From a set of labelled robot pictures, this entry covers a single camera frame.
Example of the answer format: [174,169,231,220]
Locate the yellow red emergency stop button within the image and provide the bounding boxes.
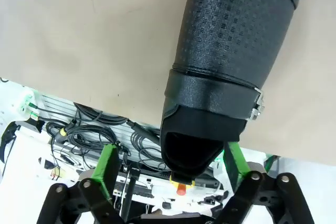
[169,174,196,196]

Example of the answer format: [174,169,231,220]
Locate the aluminium table frame rail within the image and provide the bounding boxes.
[39,94,161,143]

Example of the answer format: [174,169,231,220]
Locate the black strap shoe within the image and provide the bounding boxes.
[159,0,305,183]

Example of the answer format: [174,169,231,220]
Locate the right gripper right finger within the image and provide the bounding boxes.
[215,141,316,224]

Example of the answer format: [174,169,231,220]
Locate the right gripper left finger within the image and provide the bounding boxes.
[36,144,127,224]

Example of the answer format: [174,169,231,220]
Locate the black cable bundle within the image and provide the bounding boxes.
[46,102,170,174]

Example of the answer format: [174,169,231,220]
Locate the white device with green lights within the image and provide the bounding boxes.
[17,90,40,116]

